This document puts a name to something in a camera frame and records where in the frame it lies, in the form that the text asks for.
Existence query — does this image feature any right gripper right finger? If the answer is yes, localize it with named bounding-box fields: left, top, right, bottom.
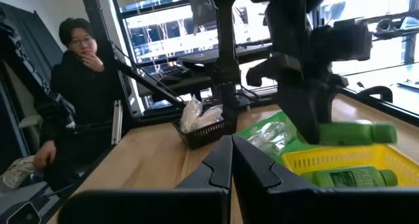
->
left=231, top=135, right=419, bottom=224

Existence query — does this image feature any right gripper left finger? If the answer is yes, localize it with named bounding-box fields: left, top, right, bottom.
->
left=57, top=135, right=234, bottom=224

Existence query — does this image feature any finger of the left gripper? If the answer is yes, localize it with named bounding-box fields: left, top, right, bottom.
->
left=277, top=82, right=332, bottom=145

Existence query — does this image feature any small green shampoo bottle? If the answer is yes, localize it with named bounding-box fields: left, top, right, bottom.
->
left=318, top=120, right=398, bottom=146
left=300, top=166, right=399, bottom=189

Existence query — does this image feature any white cotton swabs bag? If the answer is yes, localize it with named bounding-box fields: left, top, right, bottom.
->
left=192, top=104, right=225, bottom=130

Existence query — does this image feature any white vanity pack bag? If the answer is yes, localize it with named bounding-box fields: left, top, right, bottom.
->
left=179, top=94, right=204, bottom=134

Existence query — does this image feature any yellow plastic basket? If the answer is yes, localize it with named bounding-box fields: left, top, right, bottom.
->
left=282, top=144, right=419, bottom=188

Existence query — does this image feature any green plastic basket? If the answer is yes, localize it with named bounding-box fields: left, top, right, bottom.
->
left=234, top=111, right=321, bottom=166

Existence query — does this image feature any black plastic basket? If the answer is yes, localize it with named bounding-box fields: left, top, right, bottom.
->
left=172, top=111, right=240, bottom=150

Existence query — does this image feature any person's hand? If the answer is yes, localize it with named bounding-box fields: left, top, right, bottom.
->
left=32, top=140, right=57, bottom=170

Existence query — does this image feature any black keyboard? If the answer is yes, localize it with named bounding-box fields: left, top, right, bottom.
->
left=156, top=65, right=194, bottom=79

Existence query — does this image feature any person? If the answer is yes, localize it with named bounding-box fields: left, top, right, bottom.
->
left=32, top=17, right=132, bottom=192

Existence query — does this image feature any white patterned bag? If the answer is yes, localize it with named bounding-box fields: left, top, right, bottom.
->
left=1, top=155, right=37, bottom=189

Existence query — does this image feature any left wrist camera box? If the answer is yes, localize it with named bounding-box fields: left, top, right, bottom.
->
left=310, top=19, right=374, bottom=63

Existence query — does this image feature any black frame handle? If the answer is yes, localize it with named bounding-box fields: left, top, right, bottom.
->
left=356, top=85, right=393, bottom=103

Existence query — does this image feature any silver metal bracket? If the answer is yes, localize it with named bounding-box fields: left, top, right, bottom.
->
left=111, top=99, right=124, bottom=145

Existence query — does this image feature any black table camera module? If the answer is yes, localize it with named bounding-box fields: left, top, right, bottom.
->
left=6, top=200, right=42, bottom=224

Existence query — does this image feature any black aluminium rig frame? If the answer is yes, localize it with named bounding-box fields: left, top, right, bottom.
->
left=78, top=0, right=419, bottom=128

